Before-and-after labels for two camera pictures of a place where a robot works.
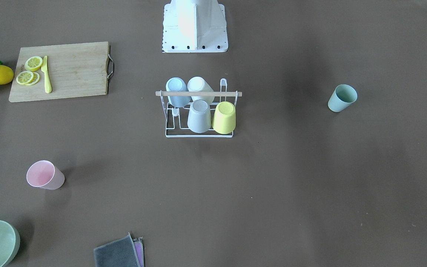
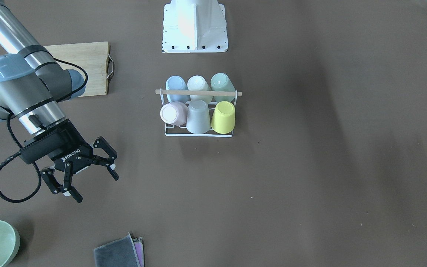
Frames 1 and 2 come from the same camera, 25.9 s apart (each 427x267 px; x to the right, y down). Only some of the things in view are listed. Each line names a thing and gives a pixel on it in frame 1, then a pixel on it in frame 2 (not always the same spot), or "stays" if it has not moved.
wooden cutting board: [74, 70] stays
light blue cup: [177, 84] stays
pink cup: [43, 174] to [174, 113]
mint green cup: [343, 96] to [222, 82]
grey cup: [199, 119] stays
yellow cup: [224, 119] stays
